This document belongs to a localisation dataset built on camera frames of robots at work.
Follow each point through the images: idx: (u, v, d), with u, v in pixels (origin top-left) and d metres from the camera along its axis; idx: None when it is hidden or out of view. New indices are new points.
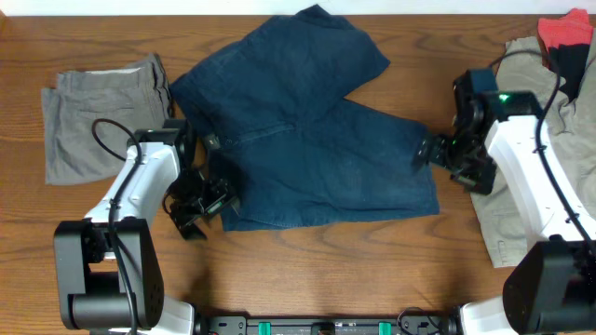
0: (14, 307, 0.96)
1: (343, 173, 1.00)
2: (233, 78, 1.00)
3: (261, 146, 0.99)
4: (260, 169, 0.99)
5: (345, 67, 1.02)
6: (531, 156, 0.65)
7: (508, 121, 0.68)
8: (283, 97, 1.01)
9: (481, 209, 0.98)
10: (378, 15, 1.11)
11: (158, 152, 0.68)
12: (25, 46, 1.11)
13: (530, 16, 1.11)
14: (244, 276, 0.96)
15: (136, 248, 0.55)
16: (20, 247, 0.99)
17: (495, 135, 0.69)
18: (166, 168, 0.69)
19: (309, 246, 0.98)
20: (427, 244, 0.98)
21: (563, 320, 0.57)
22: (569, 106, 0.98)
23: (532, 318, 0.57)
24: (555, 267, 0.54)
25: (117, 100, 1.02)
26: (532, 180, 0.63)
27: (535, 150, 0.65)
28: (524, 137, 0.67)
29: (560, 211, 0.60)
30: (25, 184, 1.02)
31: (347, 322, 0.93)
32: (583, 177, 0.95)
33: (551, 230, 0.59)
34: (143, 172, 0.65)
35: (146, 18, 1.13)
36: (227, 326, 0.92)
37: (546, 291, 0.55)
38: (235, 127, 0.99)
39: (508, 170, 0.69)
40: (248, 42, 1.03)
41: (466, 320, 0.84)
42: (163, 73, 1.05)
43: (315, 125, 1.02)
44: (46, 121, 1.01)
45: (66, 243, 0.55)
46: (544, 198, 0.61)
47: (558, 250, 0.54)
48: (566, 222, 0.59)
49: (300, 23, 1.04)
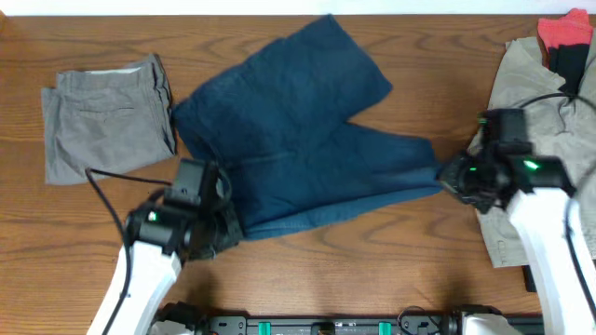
0: (15, 307, 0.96)
1: (347, 190, 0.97)
2: (233, 103, 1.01)
3: (262, 169, 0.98)
4: (264, 192, 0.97)
5: (348, 90, 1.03)
6: (558, 242, 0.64)
7: (535, 194, 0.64)
8: (284, 125, 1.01)
9: (481, 208, 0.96)
10: (379, 15, 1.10)
11: (147, 272, 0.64)
12: (24, 46, 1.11)
13: (531, 16, 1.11)
14: (245, 276, 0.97)
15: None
16: (20, 247, 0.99)
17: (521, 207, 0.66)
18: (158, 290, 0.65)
19: (308, 246, 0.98)
20: (427, 244, 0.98)
21: None
22: (569, 106, 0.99)
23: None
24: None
25: (117, 100, 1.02)
26: (554, 264, 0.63)
27: (564, 234, 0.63)
28: (551, 220, 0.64)
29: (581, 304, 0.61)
30: (25, 184, 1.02)
31: (347, 322, 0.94)
32: (583, 177, 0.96)
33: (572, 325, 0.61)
34: (127, 312, 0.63)
35: (145, 17, 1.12)
36: (228, 325, 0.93)
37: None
38: (236, 154, 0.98)
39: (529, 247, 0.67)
40: (248, 65, 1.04)
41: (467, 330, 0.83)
42: (163, 73, 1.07)
43: (317, 150, 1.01)
44: (46, 121, 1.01)
45: None
46: (568, 288, 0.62)
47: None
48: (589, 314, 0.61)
49: (301, 46, 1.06)
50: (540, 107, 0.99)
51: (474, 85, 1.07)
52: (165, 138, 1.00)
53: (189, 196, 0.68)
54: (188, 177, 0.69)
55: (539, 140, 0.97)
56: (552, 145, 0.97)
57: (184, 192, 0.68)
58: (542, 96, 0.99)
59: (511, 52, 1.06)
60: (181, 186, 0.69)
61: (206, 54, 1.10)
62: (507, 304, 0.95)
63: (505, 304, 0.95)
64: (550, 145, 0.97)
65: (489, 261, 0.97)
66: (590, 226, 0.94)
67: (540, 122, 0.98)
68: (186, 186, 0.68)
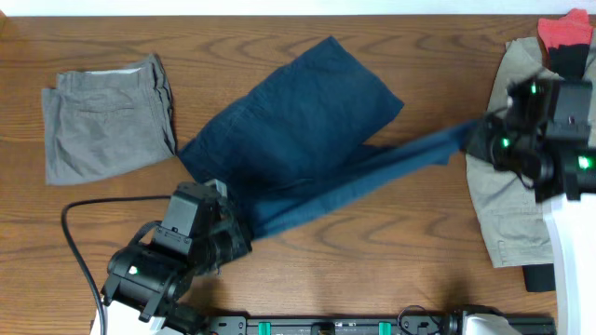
0: (15, 306, 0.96)
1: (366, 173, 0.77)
2: (241, 139, 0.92)
3: (277, 194, 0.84)
4: (280, 210, 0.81)
5: (359, 114, 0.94)
6: (591, 251, 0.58)
7: (579, 201, 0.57)
8: (296, 153, 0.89)
9: (480, 209, 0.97)
10: (379, 16, 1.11)
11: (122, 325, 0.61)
12: (25, 47, 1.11)
13: (530, 16, 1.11)
14: (245, 276, 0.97)
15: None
16: (20, 247, 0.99)
17: (550, 212, 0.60)
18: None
19: (309, 246, 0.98)
20: (427, 243, 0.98)
21: None
22: None
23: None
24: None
25: (117, 100, 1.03)
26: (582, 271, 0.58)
27: None
28: (589, 223, 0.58)
29: None
30: (25, 184, 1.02)
31: (347, 322, 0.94)
32: None
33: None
34: None
35: (146, 18, 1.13)
36: (228, 326, 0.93)
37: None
38: (251, 194, 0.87)
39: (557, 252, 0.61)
40: (254, 98, 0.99)
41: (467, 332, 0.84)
42: (162, 73, 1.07)
43: (335, 167, 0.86)
44: (46, 121, 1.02)
45: None
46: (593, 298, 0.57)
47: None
48: None
49: (306, 72, 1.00)
50: None
51: (474, 85, 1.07)
52: (165, 139, 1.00)
53: (179, 238, 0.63)
54: (181, 214, 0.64)
55: None
56: None
57: (177, 230, 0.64)
58: None
59: (511, 53, 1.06)
60: (170, 225, 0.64)
61: (206, 54, 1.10)
62: (507, 304, 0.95)
63: (505, 304, 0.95)
64: None
65: (489, 261, 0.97)
66: None
67: None
68: (177, 226, 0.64)
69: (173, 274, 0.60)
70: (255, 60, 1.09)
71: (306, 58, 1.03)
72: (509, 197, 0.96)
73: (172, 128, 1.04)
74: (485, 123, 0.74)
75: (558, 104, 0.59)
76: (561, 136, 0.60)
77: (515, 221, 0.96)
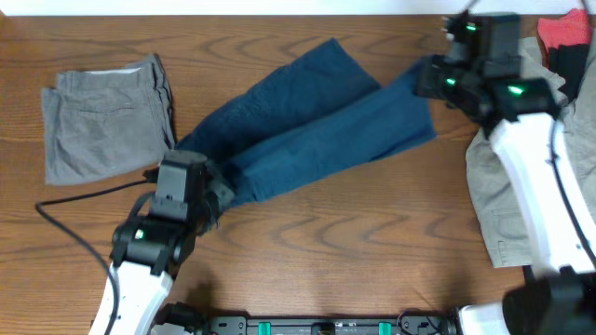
0: (14, 307, 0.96)
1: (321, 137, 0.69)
2: (238, 135, 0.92)
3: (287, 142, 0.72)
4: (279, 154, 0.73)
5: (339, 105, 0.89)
6: (543, 167, 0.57)
7: (520, 123, 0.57)
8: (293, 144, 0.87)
9: (480, 209, 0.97)
10: (379, 16, 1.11)
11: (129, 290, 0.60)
12: (24, 46, 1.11)
13: (530, 16, 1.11)
14: (244, 276, 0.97)
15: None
16: (20, 247, 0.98)
17: (505, 140, 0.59)
18: (150, 310, 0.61)
19: (309, 246, 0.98)
20: (427, 244, 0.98)
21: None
22: (570, 107, 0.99)
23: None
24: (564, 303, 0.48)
25: (117, 100, 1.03)
26: (537, 191, 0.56)
27: (549, 160, 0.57)
28: (537, 144, 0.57)
29: (571, 237, 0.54)
30: (25, 184, 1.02)
31: (347, 322, 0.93)
32: (582, 177, 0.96)
33: (558, 257, 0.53)
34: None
35: (146, 18, 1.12)
36: (228, 326, 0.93)
37: (552, 323, 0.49)
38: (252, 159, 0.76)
39: (513, 174, 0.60)
40: (251, 95, 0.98)
41: (467, 323, 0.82)
42: (162, 73, 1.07)
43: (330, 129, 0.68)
44: (46, 121, 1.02)
45: None
46: (554, 216, 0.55)
47: (566, 285, 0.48)
48: (576, 248, 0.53)
49: (303, 70, 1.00)
50: None
51: None
52: (165, 139, 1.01)
53: (176, 204, 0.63)
54: (172, 180, 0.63)
55: None
56: None
57: (171, 197, 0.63)
58: None
59: None
60: (165, 193, 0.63)
61: (206, 54, 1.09)
62: None
63: None
64: None
65: (489, 261, 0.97)
66: None
67: None
68: (171, 193, 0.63)
69: (179, 235, 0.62)
70: (255, 59, 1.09)
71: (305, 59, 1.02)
72: (510, 197, 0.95)
73: (172, 129, 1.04)
74: (431, 62, 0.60)
75: (490, 38, 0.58)
76: (498, 72, 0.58)
77: (517, 221, 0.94)
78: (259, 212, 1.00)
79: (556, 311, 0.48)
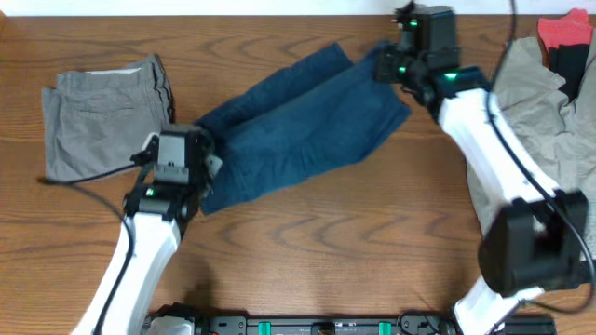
0: (14, 307, 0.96)
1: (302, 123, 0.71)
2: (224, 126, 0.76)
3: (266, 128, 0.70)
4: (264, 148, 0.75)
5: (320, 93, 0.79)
6: (484, 127, 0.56)
7: (459, 100, 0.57)
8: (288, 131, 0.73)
9: (481, 210, 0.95)
10: (379, 16, 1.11)
11: (151, 235, 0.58)
12: (24, 47, 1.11)
13: (530, 16, 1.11)
14: (244, 276, 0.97)
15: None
16: (20, 247, 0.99)
17: (449, 114, 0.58)
18: (161, 255, 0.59)
19: (309, 246, 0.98)
20: (427, 243, 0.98)
21: (537, 275, 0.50)
22: (570, 106, 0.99)
23: (508, 280, 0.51)
24: (523, 230, 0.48)
25: (118, 100, 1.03)
26: (484, 147, 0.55)
27: (488, 119, 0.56)
28: (480, 112, 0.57)
29: (517, 175, 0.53)
30: (25, 184, 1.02)
31: (347, 322, 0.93)
32: (583, 177, 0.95)
33: (513, 194, 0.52)
34: (132, 277, 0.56)
35: (146, 18, 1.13)
36: (227, 326, 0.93)
37: (518, 255, 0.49)
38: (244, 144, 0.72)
39: (464, 143, 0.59)
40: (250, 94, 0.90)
41: (464, 318, 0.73)
42: (162, 73, 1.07)
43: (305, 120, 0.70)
44: (46, 121, 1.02)
45: None
46: (505, 167, 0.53)
47: (521, 211, 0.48)
48: (525, 182, 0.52)
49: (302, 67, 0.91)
50: (540, 107, 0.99)
51: None
52: None
53: (177, 170, 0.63)
54: (171, 148, 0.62)
55: (540, 140, 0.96)
56: (552, 145, 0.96)
57: (172, 164, 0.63)
58: (542, 96, 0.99)
59: (512, 52, 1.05)
60: (167, 159, 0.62)
61: (206, 54, 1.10)
62: None
63: None
64: (550, 145, 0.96)
65: None
66: (591, 227, 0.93)
67: (540, 122, 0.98)
68: (172, 159, 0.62)
69: (184, 195, 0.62)
70: (255, 59, 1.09)
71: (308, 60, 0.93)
72: None
73: None
74: (384, 51, 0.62)
75: (433, 32, 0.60)
76: (440, 62, 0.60)
77: None
78: (259, 211, 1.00)
79: (517, 239, 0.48)
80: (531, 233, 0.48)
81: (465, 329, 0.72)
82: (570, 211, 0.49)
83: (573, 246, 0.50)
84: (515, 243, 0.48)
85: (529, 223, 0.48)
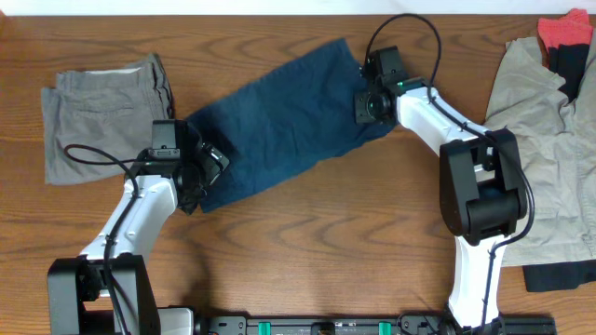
0: (14, 307, 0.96)
1: (281, 115, 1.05)
2: (231, 119, 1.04)
3: (254, 114, 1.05)
4: (254, 130, 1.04)
5: (312, 100, 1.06)
6: (426, 106, 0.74)
7: (406, 94, 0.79)
8: (272, 121, 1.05)
9: None
10: (379, 15, 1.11)
11: (155, 184, 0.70)
12: (24, 46, 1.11)
13: (530, 16, 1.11)
14: (245, 276, 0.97)
15: (131, 285, 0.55)
16: (20, 247, 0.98)
17: (402, 106, 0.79)
18: (163, 200, 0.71)
19: (309, 246, 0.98)
20: (427, 244, 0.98)
21: (490, 212, 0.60)
22: (570, 106, 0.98)
23: (463, 216, 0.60)
24: (463, 165, 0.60)
25: (117, 100, 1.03)
26: (427, 118, 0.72)
27: (429, 101, 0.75)
28: (422, 98, 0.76)
29: (453, 127, 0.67)
30: (25, 185, 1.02)
31: (347, 322, 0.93)
32: (582, 177, 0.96)
33: (451, 139, 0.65)
34: (141, 207, 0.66)
35: (146, 17, 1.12)
36: (227, 326, 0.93)
37: (465, 189, 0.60)
38: (238, 135, 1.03)
39: (416, 127, 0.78)
40: (255, 88, 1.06)
41: (456, 309, 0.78)
42: (163, 73, 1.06)
43: (280, 110, 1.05)
44: (46, 120, 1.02)
45: (60, 280, 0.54)
46: (440, 124, 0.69)
47: (458, 147, 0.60)
48: (460, 132, 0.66)
49: (298, 71, 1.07)
50: (540, 108, 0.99)
51: (474, 84, 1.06)
52: None
53: (169, 152, 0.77)
54: (163, 133, 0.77)
55: (540, 140, 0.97)
56: (552, 145, 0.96)
57: (165, 147, 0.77)
58: (542, 96, 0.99)
59: (511, 53, 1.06)
60: (160, 144, 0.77)
61: (206, 54, 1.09)
62: (507, 304, 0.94)
63: (506, 304, 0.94)
64: (550, 145, 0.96)
65: None
66: (590, 226, 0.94)
67: (540, 122, 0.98)
68: (166, 143, 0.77)
69: (179, 166, 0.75)
70: (255, 59, 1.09)
71: (305, 61, 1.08)
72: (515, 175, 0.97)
73: None
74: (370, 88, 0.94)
75: (382, 62, 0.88)
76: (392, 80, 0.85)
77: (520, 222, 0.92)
78: (259, 211, 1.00)
79: (458, 173, 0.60)
80: (470, 167, 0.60)
81: (460, 319, 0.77)
82: (504, 146, 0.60)
83: (513, 180, 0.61)
84: (458, 176, 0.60)
85: (467, 158, 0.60)
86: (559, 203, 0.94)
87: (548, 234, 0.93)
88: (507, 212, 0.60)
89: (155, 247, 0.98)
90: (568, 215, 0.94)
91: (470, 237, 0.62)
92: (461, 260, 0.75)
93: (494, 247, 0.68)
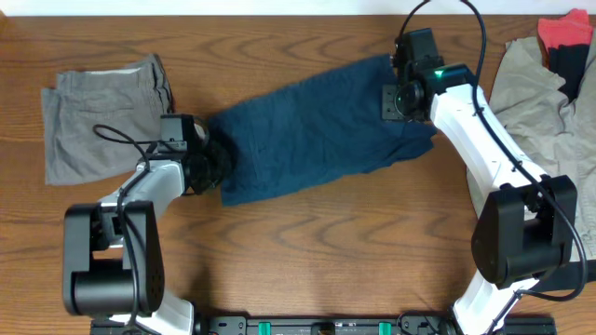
0: (14, 307, 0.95)
1: (313, 122, 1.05)
2: (261, 121, 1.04)
3: (285, 118, 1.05)
4: (284, 135, 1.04)
5: (345, 110, 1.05)
6: (470, 119, 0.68)
7: (446, 93, 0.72)
8: (303, 127, 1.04)
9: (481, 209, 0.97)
10: (379, 15, 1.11)
11: (165, 164, 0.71)
12: (24, 47, 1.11)
13: (530, 17, 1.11)
14: (245, 276, 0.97)
15: (144, 226, 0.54)
16: (20, 247, 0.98)
17: (438, 108, 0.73)
18: (172, 180, 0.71)
19: (309, 246, 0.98)
20: (427, 243, 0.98)
21: (529, 264, 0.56)
22: (569, 106, 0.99)
23: (500, 266, 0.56)
24: (511, 213, 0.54)
25: (117, 100, 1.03)
26: (475, 137, 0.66)
27: (475, 113, 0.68)
28: (467, 106, 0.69)
29: (505, 162, 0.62)
30: (25, 185, 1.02)
31: (347, 322, 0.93)
32: (582, 178, 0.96)
33: (502, 180, 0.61)
34: (150, 177, 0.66)
35: (146, 18, 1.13)
36: (227, 326, 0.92)
37: (507, 240, 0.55)
38: (266, 136, 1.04)
39: (454, 134, 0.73)
40: (292, 91, 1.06)
41: (463, 316, 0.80)
42: (162, 73, 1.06)
43: (313, 117, 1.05)
44: (46, 120, 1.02)
45: (75, 221, 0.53)
46: (489, 154, 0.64)
47: (512, 199, 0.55)
48: (512, 171, 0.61)
49: (337, 76, 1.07)
50: (540, 108, 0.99)
51: None
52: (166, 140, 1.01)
53: (177, 144, 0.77)
54: (170, 127, 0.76)
55: (539, 140, 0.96)
56: (552, 145, 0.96)
57: (173, 140, 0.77)
58: (542, 96, 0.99)
59: (512, 53, 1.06)
60: (168, 137, 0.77)
61: (206, 54, 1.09)
62: None
63: None
64: (550, 145, 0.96)
65: None
66: (591, 226, 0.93)
67: (540, 122, 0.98)
68: (173, 136, 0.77)
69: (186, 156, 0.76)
70: (255, 60, 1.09)
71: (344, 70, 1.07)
72: None
73: None
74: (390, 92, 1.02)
75: (413, 49, 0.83)
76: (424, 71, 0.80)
77: None
78: (260, 211, 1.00)
79: (506, 223, 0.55)
80: (519, 218, 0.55)
81: (466, 328, 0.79)
82: (561, 196, 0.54)
83: (562, 232, 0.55)
84: (504, 227, 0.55)
85: (517, 209, 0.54)
86: None
87: None
88: (548, 262, 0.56)
89: None
90: None
91: (504, 284, 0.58)
92: (480, 285, 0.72)
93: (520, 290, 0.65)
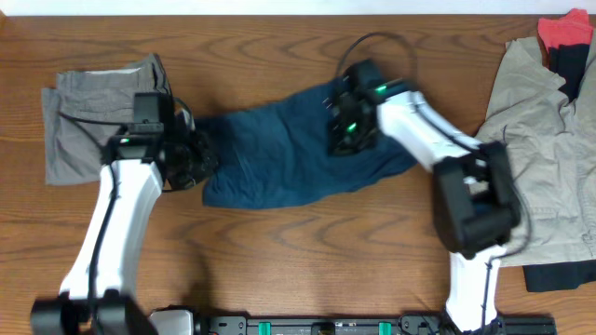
0: (14, 308, 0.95)
1: (298, 139, 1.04)
2: (248, 137, 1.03)
3: (271, 134, 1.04)
4: (270, 151, 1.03)
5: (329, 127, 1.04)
6: (411, 117, 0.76)
7: (389, 101, 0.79)
8: (289, 142, 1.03)
9: None
10: (379, 15, 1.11)
11: (134, 180, 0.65)
12: (24, 47, 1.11)
13: (530, 16, 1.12)
14: (245, 276, 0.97)
15: (117, 325, 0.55)
16: (20, 247, 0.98)
17: (385, 115, 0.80)
18: (145, 194, 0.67)
19: (309, 246, 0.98)
20: (427, 243, 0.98)
21: (486, 228, 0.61)
22: (570, 106, 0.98)
23: (459, 234, 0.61)
24: (454, 182, 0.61)
25: (117, 100, 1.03)
26: (416, 129, 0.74)
27: (413, 111, 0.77)
28: (407, 109, 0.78)
29: (442, 140, 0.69)
30: (25, 185, 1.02)
31: (347, 322, 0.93)
32: (582, 177, 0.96)
33: (440, 154, 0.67)
34: (121, 212, 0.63)
35: (146, 17, 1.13)
36: (227, 326, 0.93)
37: (460, 207, 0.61)
38: (251, 152, 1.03)
39: (403, 136, 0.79)
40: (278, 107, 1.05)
41: (454, 312, 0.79)
42: (163, 72, 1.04)
43: (298, 134, 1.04)
44: (47, 121, 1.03)
45: (47, 323, 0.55)
46: (428, 137, 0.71)
47: (447, 166, 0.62)
48: (450, 144, 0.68)
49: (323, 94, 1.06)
50: (540, 108, 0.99)
51: (474, 84, 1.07)
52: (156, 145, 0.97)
53: (152, 127, 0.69)
54: (144, 107, 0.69)
55: (539, 140, 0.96)
56: (552, 145, 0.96)
57: (146, 122, 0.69)
58: (541, 96, 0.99)
59: (511, 53, 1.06)
60: (141, 118, 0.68)
61: (207, 54, 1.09)
62: (507, 304, 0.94)
63: (506, 304, 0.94)
64: (550, 145, 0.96)
65: None
66: (590, 226, 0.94)
67: (540, 122, 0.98)
68: (147, 117, 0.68)
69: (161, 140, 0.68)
70: (255, 60, 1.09)
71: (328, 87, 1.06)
72: (532, 174, 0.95)
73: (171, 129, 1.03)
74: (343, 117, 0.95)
75: (359, 73, 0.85)
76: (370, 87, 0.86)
77: None
78: (259, 211, 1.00)
79: (452, 190, 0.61)
80: (462, 184, 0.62)
81: (460, 324, 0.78)
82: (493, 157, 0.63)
83: (505, 190, 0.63)
84: (453, 194, 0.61)
85: (459, 177, 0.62)
86: (559, 203, 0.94)
87: (548, 235, 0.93)
88: (502, 225, 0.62)
89: (155, 247, 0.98)
90: (568, 215, 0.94)
91: (469, 250, 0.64)
92: (456, 267, 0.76)
93: (491, 260, 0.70)
